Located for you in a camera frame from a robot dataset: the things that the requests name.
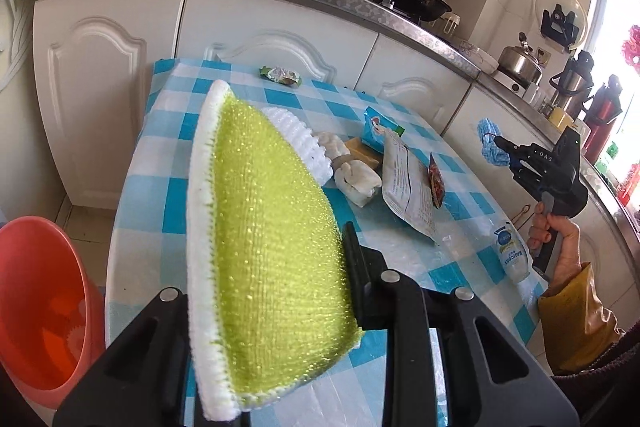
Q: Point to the white kitchen cabinet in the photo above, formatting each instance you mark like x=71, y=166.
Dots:
x=100, y=82

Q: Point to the person's right hand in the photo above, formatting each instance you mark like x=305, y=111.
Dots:
x=567, y=247

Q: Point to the blue green milk wrapper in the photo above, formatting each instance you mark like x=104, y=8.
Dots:
x=377, y=127

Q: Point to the green candy wrapper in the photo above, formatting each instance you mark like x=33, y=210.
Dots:
x=280, y=76

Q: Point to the steel kettle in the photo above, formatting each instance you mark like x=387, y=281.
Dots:
x=520, y=62

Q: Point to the white floral dish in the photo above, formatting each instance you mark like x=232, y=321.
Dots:
x=475, y=57

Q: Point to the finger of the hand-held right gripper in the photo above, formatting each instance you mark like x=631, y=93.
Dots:
x=525, y=177
x=515, y=149

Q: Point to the small white plastic bottle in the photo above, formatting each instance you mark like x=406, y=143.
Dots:
x=511, y=252

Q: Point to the tan cardboard piece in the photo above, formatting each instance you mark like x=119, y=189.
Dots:
x=362, y=152

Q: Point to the orange plastic bin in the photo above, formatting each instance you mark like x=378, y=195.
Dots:
x=40, y=282

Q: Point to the blue knitted cloth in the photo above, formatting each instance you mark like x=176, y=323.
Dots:
x=487, y=147

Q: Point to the blue white checkered tablecloth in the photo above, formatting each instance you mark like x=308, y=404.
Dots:
x=165, y=187

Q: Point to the person's right forearm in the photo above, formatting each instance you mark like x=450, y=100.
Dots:
x=582, y=322

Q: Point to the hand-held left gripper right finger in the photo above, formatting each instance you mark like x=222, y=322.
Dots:
x=370, y=287

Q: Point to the yellow box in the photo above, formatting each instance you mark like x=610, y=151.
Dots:
x=560, y=119

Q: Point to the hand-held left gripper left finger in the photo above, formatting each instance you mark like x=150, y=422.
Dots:
x=175, y=337

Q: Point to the small red sachet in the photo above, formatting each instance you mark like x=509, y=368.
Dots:
x=436, y=184

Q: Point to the yellow-green scouring sponge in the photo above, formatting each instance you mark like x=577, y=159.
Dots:
x=270, y=232

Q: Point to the white foam fruit net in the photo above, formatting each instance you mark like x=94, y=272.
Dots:
x=306, y=147

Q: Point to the dark red thermos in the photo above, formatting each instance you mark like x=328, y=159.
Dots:
x=602, y=117

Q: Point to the white grey plastic pouch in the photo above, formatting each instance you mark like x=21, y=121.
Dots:
x=407, y=187

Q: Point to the black silver thermos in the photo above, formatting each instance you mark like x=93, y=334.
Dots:
x=572, y=82

